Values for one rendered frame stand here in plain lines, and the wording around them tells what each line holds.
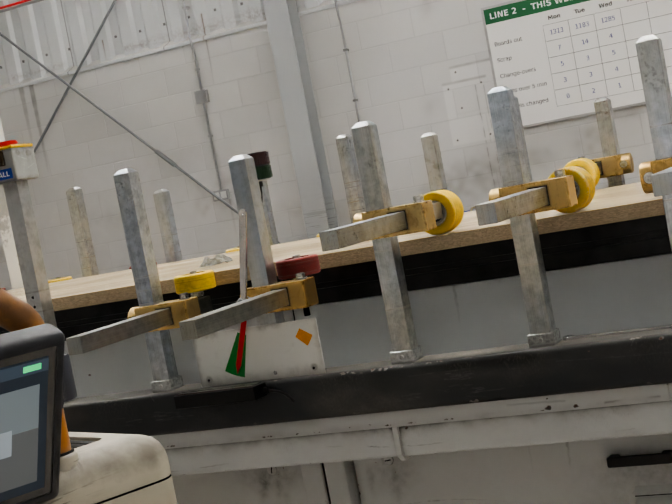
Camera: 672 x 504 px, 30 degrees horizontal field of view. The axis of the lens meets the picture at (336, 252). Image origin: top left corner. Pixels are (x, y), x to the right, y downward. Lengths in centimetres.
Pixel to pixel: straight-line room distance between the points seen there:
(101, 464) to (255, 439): 113
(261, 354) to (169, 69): 852
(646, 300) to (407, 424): 47
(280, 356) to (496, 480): 50
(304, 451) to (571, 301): 56
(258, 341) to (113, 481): 106
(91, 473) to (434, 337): 124
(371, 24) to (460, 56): 77
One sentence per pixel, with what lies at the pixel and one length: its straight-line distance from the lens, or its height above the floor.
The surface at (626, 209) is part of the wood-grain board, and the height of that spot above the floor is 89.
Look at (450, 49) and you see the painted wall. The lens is 967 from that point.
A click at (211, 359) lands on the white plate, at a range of 235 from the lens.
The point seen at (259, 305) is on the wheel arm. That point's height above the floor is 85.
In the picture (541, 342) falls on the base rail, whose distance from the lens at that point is 210.
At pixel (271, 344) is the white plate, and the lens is 228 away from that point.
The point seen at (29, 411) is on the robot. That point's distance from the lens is 116.
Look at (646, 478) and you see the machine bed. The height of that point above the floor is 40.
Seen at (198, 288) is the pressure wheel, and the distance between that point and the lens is 245.
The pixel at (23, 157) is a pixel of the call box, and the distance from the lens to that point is 255.
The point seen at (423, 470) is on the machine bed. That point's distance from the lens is 251.
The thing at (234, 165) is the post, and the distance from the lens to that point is 228.
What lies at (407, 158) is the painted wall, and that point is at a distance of 981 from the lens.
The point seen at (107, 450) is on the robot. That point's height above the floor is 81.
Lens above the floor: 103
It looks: 3 degrees down
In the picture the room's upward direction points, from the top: 11 degrees counter-clockwise
